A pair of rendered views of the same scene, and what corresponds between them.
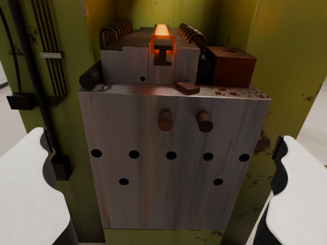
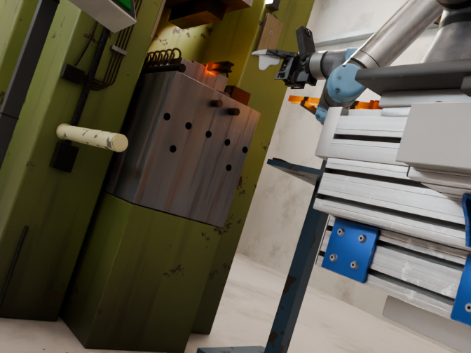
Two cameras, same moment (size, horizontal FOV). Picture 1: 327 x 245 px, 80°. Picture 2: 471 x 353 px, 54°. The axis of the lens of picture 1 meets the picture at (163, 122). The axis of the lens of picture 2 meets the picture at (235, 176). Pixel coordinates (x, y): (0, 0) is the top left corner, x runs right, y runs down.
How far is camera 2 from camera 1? 1.37 m
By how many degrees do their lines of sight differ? 48
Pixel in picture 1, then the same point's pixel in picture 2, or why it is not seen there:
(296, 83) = (258, 133)
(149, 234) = (168, 220)
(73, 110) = (107, 99)
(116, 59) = (188, 65)
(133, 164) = (185, 134)
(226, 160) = (235, 148)
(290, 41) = (256, 103)
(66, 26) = (136, 37)
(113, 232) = (139, 211)
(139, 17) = not seen: hidden behind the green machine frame
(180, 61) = (218, 80)
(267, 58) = not seen: hidden behind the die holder
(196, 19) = not seen: hidden behind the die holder
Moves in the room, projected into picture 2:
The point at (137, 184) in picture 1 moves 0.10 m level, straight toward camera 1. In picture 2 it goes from (180, 155) to (199, 159)
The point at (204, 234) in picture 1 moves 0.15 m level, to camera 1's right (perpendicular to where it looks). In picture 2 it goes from (208, 230) to (240, 238)
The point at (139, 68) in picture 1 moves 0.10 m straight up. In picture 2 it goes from (198, 75) to (207, 48)
